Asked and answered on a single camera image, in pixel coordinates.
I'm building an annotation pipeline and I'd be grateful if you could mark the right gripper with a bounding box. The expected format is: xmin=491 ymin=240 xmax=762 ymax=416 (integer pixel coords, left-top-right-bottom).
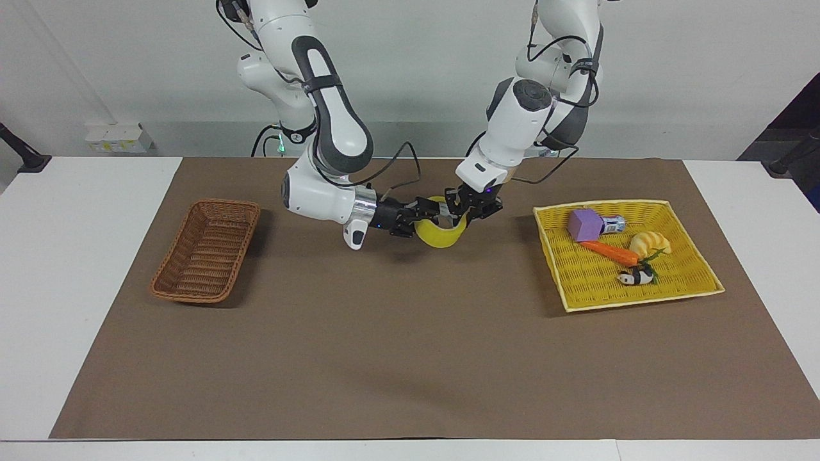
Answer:
xmin=373 ymin=196 xmax=453 ymax=239

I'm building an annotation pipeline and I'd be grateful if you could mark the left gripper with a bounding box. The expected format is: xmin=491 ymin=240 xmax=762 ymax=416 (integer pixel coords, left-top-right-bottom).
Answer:
xmin=445 ymin=182 xmax=504 ymax=222

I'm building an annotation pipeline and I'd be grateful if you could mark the yellow tape roll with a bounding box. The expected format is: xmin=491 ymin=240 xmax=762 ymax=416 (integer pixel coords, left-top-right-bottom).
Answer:
xmin=414 ymin=196 xmax=469 ymax=250

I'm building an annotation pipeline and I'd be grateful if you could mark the yellow woven basket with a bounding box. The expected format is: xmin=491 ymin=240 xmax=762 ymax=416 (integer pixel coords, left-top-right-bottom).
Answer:
xmin=533 ymin=199 xmax=726 ymax=313

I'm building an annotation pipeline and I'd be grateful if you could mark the brown wicker basket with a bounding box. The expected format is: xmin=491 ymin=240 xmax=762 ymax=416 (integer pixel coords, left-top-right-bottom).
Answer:
xmin=150 ymin=198 xmax=261 ymax=304

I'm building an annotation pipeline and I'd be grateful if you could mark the purple block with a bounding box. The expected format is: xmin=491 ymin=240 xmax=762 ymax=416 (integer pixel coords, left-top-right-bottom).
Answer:
xmin=567 ymin=209 xmax=605 ymax=243

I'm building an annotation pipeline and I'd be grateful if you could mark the orange toy carrot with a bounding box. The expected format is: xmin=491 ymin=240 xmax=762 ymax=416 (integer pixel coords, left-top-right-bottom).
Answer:
xmin=580 ymin=240 xmax=668 ymax=282

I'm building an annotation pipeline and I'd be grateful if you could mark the black and white panda toy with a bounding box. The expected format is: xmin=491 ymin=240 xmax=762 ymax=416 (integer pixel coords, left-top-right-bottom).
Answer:
xmin=617 ymin=265 xmax=656 ymax=287

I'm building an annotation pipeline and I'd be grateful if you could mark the yellow toy croissant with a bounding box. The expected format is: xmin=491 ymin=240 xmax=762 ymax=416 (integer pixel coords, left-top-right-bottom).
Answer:
xmin=628 ymin=231 xmax=673 ymax=259

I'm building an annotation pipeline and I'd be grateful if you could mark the white box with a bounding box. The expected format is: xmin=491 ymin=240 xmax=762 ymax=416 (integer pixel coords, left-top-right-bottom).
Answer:
xmin=85 ymin=123 xmax=155 ymax=155

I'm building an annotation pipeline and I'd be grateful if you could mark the black cable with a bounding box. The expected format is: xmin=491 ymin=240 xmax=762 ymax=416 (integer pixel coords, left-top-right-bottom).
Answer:
xmin=465 ymin=130 xmax=581 ymax=186
xmin=250 ymin=124 xmax=284 ymax=158
xmin=324 ymin=142 xmax=423 ymax=203

